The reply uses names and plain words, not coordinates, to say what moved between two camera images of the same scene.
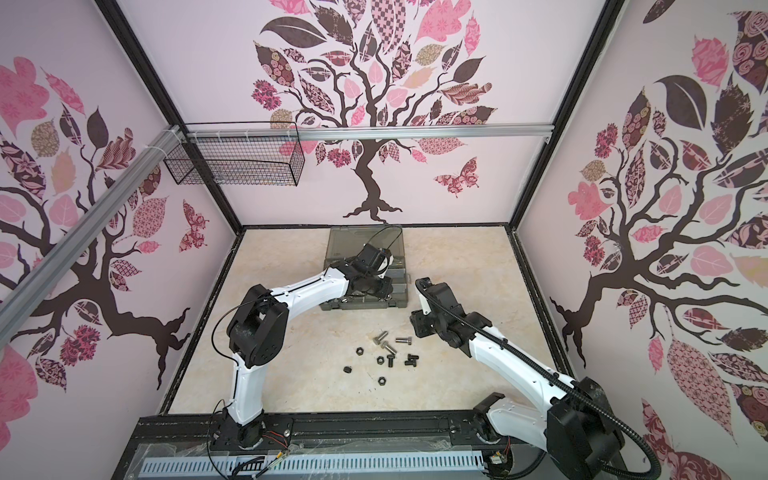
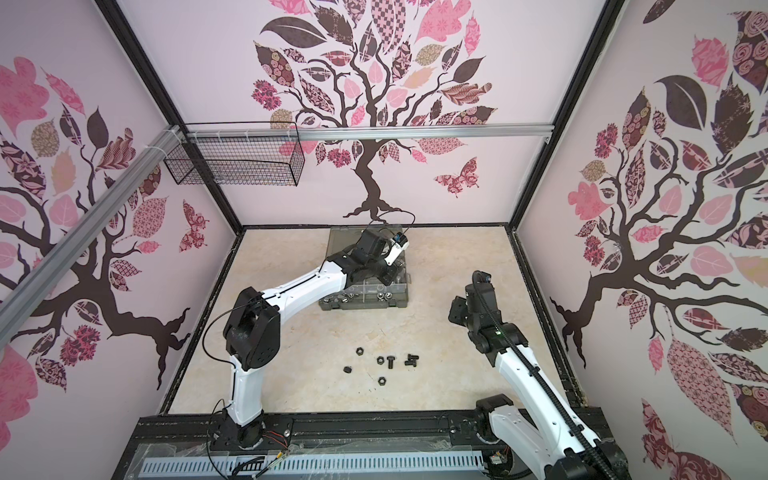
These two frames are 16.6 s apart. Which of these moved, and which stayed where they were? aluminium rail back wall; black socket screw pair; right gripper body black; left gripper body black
Moved: right gripper body black; left gripper body black
Stayed: aluminium rail back wall; black socket screw pair
